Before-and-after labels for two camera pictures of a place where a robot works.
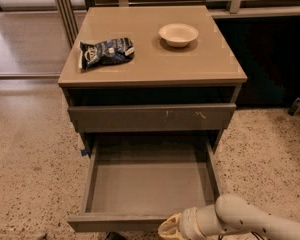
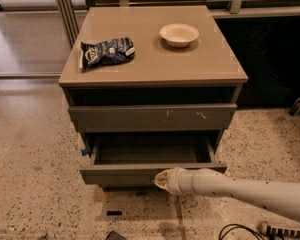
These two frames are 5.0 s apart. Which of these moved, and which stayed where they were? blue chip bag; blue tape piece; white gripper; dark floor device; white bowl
Moved: white gripper
Stayed: blue chip bag; white bowl; dark floor device; blue tape piece
